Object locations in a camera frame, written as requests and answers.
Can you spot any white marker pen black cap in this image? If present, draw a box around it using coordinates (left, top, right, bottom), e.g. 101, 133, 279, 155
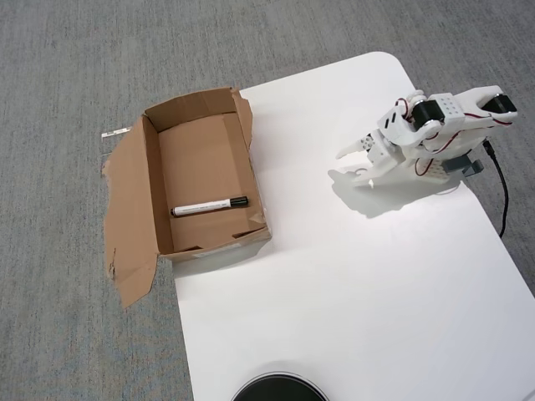
169, 195, 250, 218

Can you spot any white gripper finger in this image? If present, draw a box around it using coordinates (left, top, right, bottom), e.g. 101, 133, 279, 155
335, 133, 378, 161
327, 164, 378, 187

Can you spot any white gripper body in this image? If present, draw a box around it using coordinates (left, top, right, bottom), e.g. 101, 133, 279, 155
366, 130, 405, 177

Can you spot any black round disc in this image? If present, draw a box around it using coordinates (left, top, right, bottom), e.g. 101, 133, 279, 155
230, 371, 331, 401

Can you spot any grey table clamp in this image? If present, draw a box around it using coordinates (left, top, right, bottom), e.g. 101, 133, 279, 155
442, 156, 485, 180

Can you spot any black power cable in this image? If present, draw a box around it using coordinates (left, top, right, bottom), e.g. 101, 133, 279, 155
482, 140, 509, 239

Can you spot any open brown cardboard box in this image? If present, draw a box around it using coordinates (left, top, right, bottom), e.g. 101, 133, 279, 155
101, 85, 273, 309

